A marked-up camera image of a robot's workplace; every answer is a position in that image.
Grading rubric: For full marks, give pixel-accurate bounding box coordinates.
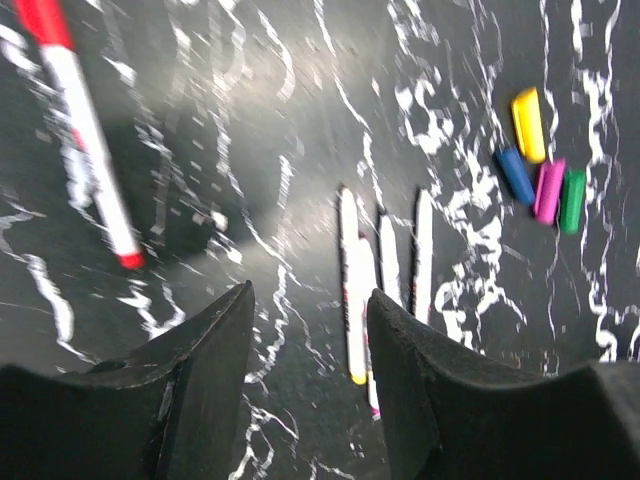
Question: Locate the green pen cap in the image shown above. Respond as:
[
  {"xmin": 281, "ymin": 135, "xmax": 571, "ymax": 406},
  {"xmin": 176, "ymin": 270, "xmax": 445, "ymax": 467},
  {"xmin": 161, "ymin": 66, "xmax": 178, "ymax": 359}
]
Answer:
[{"xmin": 560, "ymin": 170, "xmax": 586, "ymax": 234}]

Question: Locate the white pen magenta end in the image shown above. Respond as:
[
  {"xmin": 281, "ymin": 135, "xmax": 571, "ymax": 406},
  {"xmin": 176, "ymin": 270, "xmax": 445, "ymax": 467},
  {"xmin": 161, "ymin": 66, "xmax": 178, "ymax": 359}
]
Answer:
[{"xmin": 357, "ymin": 234, "xmax": 384, "ymax": 419}]

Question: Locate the red pen cap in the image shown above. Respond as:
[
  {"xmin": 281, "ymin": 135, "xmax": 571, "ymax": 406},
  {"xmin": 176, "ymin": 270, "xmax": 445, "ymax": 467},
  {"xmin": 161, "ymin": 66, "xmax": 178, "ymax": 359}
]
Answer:
[{"xmin": 13, "ymin": 0, "xmax": 74, "ymax": 50}]

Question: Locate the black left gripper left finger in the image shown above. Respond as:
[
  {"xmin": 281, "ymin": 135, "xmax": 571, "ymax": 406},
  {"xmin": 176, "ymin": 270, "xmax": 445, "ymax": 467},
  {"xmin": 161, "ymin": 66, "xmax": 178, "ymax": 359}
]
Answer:
[{"xmin": 63, "ymin": 282, "xmax": 255, "ymax": 479}]

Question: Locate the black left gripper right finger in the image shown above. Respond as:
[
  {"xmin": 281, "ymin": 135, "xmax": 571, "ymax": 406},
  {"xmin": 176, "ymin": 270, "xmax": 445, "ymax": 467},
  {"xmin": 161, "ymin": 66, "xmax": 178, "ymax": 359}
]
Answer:
[{"xmin": 369, "ymin": 291, "xmax": 550, "ymax": 479}]

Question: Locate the white pen blue tip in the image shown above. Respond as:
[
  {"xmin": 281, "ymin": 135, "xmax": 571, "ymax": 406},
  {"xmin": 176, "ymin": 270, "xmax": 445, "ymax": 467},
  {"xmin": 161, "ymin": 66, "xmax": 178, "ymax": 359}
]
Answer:
[{"xmin": 379, "ymin": 212, "xmax": 402, "ymax": 306}]

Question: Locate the yellow pen cap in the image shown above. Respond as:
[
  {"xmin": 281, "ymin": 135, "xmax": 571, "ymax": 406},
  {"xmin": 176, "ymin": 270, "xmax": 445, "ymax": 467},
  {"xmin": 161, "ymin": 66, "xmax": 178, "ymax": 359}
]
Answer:
[{"xmin": 511, "ymin": 87, "xmax": 546, "ymax": 164}]

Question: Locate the white pen red tip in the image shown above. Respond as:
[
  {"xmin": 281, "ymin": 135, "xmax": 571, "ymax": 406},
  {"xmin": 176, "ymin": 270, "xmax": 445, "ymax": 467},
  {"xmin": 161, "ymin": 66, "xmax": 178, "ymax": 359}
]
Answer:
[{"xmin": 40, "ymin": 45, "xmax": 144, "ymax": 270}]

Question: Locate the blue pen cap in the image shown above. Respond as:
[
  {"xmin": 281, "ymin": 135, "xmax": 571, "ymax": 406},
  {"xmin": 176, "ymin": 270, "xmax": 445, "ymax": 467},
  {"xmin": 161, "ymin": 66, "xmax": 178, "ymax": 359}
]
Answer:
[{"xmin": 496, "ymin": 147, "xmax": 535, "ymax": 206}]

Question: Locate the magenta pen cap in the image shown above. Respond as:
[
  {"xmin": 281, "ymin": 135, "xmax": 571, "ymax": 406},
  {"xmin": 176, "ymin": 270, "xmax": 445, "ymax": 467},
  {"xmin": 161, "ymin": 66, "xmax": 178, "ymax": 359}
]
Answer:
[{"xmin": 533, "ymin": 158, "xmax": 566, "ymax": 225}]

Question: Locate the white pen yellow end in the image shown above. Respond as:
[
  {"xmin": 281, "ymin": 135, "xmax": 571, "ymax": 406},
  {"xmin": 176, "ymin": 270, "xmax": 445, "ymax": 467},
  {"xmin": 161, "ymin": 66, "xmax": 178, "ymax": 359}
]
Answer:
[{"xmin": 339, "ymin": 186, "xmax": 367, "ymax": 385}]

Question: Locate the white pen green end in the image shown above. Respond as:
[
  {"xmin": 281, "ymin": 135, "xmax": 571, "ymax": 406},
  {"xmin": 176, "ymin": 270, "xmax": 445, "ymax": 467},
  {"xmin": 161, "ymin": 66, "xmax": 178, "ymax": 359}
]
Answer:
[{"xmin": 413, "ymin": 189, "xmax": 433, "ymax": 324}]

